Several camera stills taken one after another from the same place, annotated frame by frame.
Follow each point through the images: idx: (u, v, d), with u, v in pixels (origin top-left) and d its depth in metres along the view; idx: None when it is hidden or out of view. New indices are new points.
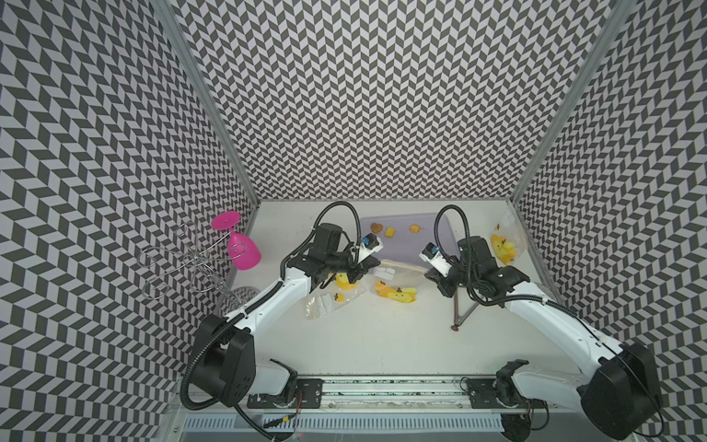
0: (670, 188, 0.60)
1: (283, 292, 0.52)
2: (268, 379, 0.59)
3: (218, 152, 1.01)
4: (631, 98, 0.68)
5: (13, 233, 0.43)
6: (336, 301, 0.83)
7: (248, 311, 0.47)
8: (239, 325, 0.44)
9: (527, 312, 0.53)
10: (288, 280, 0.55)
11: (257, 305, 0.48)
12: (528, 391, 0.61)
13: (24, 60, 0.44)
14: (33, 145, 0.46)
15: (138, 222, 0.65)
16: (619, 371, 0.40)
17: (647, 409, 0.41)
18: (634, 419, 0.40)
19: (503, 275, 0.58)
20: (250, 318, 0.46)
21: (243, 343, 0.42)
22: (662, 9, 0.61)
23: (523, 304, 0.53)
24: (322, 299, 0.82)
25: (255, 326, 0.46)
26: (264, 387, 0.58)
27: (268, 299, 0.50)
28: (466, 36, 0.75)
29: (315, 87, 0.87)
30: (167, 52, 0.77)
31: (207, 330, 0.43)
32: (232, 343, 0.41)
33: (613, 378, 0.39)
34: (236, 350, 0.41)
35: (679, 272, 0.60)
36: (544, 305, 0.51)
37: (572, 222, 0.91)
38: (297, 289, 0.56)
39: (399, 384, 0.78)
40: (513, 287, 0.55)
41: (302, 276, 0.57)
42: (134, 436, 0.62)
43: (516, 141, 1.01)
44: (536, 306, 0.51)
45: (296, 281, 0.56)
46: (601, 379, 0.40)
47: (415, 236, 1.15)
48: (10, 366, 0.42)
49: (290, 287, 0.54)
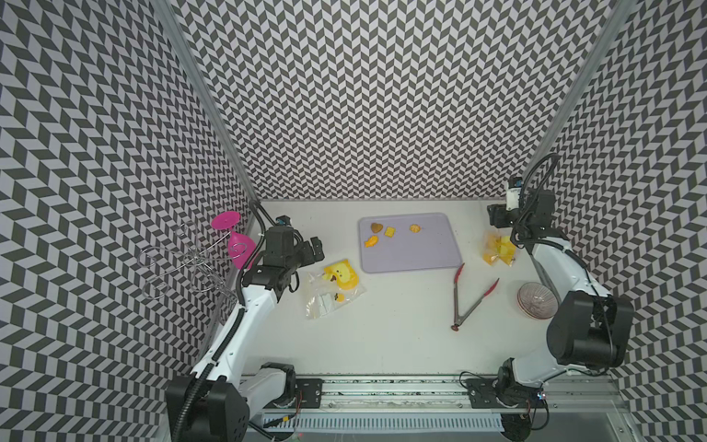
0: (670, 188, 0.60)
1: (248, 320, 0.48)
2: (267, 387, 0.59)
3: (218, 152, 1.01)
4: (631, 98, 0.68)
5: (13, 233, 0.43)
6: (336, 301, 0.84)
7: (216, 358, 0.42)
8: (212, 376, 0.40)
9: (549, 257, 0.58)
10: (250, 303, 0.50)
11: (224, 346, 0.44)
12: (523, 377, 0.62)
13: (24, 60, 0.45)
14: (33, 145, 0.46)
15: (138, 222, 0.65)
16: (587, 299, 0.45)
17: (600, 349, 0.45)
18: (584, 348, 0.45)
19: (545, 228, 0.63)
20: (222, 363, 0.42)
21: (223, 391, 0.39)
22: (663, 9, 0.61)
23: (545, 248, 0.59)
24: (323, 299, 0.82)
25: (228, 370, 0.42)
26: (265, 399, 0.58)
27: (234, 335, 0.45)
28: (466, 36, 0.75)
29: (315, 87, 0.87)
30: (167, 52, 0.77)
31: (178, 391, 0.39)
32: (212, 397, 0.38)
33: (578, 301, 0.45)
34: (216, 401, 0.38)
35: (679, 272, 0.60)
36: (564, 252, 0.56)
37: (572, 222, 0.91)
38: (261, 309, 0.51)
39: (399, 384, 0.78)
40: (545, 235, 0.61)
41: (263, 294, 0.52)
42: (134, 436, 0.62)
43: (517, 141, 1.01)
44: (556, 251, 0.56)
45: (259, 300, 0.51)
46: (569, 304, 0.46)
47: (417, 235, 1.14)
48: (10, 366, 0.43)
49: (254, 310, 0.49)
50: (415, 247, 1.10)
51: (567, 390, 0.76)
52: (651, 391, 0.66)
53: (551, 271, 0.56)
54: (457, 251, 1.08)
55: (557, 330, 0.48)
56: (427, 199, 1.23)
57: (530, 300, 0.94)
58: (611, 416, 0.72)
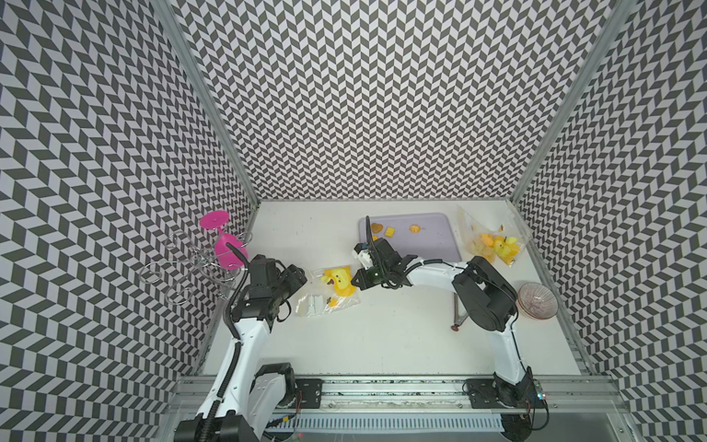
0: (670, 188, 0.60)
1: (245, 356, 0.48)
2: (269, 400, 0.58)
3: (218, 152, 1.01)
4: (631, 98, 0.68)
5: (13, 233, 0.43)
6: (329, 305, 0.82)
7: (221, 393, 0.43)
8: (219, 412, 0.41)
9: (423, 275, 0.67)
10: (245, 335, 0.51)
11: (228, 380, 0.44)
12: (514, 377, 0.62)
13: (25, 60, 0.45)
14: (33, 145, 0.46)
15: (138, 222, 0.65)
16: (466, 280, 0.54)
17: (505, 298, 0.55)
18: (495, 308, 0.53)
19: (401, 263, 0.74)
20: (227, 398, 0.42)
21: (236, 424, 0.39)
22: (663, 10, 0.61)
23: (416, 272, 0.68)
24: (314, 299, 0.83)
25: (236, 403, 0.42)
26: (270, 408, 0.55)
27: (235, 370, 0.46)
28: (466, 36, 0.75)
29: (315, 87, 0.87)
30: (167, 52, 0.77)
31: (188, 436, 0.38)
32: (225, 433, 0.38)
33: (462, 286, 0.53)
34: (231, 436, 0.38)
35: (679, 272, 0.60)
36: (423, 264, 0.68)
37: (571, 222, 0.91)
38: (258, 339, 0.53)
39: (399, 384, 0.78)
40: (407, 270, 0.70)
41: (256, 324, 0.53)
42: (134, 436, 0.62)
43: (517, 141, 1.01)
44: (421, 268, 0.67)
45: (252, 331, 0.52)
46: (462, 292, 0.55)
47: (416, 236, 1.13)
48: (10, 366, 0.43)
49: (249, 344, 0.50)
50: (416, 247, 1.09)
51: (567, 390, 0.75)
52: (651, 391, 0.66)
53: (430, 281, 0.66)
54: (456, 251, 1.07)
55: (475, 310, 0.55)
56: (429, 199, 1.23)
57: (530, 300, 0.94)
58: (611, 416, 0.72)
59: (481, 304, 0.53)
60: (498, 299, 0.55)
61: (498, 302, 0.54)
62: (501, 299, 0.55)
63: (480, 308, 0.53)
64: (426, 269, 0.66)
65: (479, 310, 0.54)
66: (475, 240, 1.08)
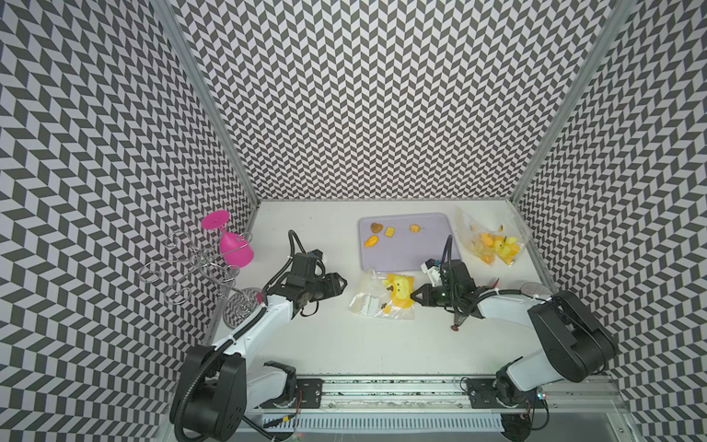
0: (670, 188, 0.60)
1: (267, 319, 0.53)
2: (268, 384, 0.59)
3: (217, 152, 1.01)
4: (631, 98, 0.68)
5: (13, 233, 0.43)
6: (383, 311, 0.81)
7: (236, 338, 0.47)
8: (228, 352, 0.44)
9: (495, 306, 0.62)
10: (272, 307, 0.56)
11: (244, 331, 0.49)
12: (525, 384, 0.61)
13: (24, 60, 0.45)
14: (33, 145, 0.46)
15: (138, 222, 0.65)
16: (549, 312, 0.47)
17: (598, 345, 0.45)
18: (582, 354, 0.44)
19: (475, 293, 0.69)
20: (239, 343, 0.46)
21: (236, 366, 0.41)
22: (662, 9, 0.61)
23: (492, 302, 0.62)
24: (371, 301, 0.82)
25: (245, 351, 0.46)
26: (265, 396, 0.59)
27: (256, 323, 0.51)
28: (467, 37, 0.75)
29: (315, 87, 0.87)
30: (167, 52, 0.77)
31: (196, 360, 0.42)
32: (226, 369, 0.41)
33: (543, 316, 0.47)
34: (228, 375, 0.41)
35: (679, 272, 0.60)
36: (496, 296, 0.63)
37: (571, 222, 0.91)
38: (281, 314, 0.57)
39: (399, 384, 0.78)
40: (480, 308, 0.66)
41: (283, 303, 0.58)
42: (134, 436, 0.62)
43: (516, 142, 1.01)
44: (494, 300, 0.62)
45: (279, 307, 0.57)
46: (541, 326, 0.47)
47: (416, 236, 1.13)
48: (10, 366, 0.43)
49: (272, 313, 0.55)
50: (420, 247, 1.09)
51: (567, 390, 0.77)
52: (651, 390, 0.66)
53: (505, 316, 0.60)
54: (456, 251, 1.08)
55: (552, 349, 0.47)
56: (428, 198, 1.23)
57: None
58: (610, 416, 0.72)
59: (563, 343, 0.45)
60: (586, 345, 0.45)
61: (585, 348, 0.45)
62: (589, 347, 0.45)
63: (560, 350, 0.46)
64: (499, 299, 0.61)
65: (560, 352, 0.46)
66: (475, 240, 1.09)
